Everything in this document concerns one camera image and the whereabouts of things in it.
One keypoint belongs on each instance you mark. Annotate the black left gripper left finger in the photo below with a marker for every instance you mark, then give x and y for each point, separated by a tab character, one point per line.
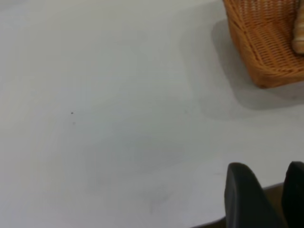
244	202

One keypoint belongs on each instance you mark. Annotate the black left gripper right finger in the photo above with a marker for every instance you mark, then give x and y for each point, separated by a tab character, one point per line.
295	197

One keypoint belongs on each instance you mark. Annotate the orange woven wicker basket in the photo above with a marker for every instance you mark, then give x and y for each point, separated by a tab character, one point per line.
266	47

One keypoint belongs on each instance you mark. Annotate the striped long bread roll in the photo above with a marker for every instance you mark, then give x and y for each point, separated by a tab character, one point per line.
299	33

